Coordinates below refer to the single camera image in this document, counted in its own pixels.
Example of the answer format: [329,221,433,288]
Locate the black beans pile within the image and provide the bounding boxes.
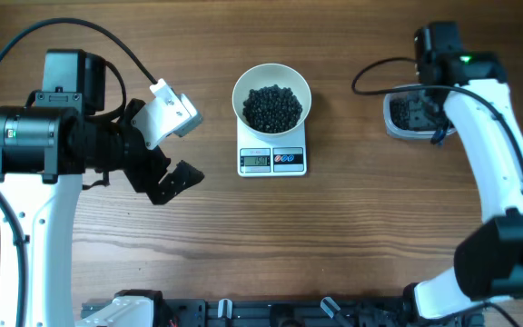
[390,98,410,130]

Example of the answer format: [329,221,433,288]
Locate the black beans in bowl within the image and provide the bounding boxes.
[242,84,302,134]

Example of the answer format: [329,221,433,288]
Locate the right black camera cable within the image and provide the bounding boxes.
[350,56,523,327]

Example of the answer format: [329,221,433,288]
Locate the white bowl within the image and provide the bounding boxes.
[232,63,312,139]

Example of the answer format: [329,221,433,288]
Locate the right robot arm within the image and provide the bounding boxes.
[414,22,523,320]

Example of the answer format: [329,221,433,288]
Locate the pink scoop blue handle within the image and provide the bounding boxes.
[430,124,449,145]

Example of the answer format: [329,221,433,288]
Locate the clear plastic container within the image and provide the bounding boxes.
[383,91,456,141]

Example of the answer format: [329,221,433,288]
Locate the white digital kitchen scale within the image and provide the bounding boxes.
[237,122,308,178]

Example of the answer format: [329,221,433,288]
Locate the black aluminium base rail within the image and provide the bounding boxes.
[79,297,485,327]

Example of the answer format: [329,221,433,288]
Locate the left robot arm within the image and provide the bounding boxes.
[0,50,203,326]

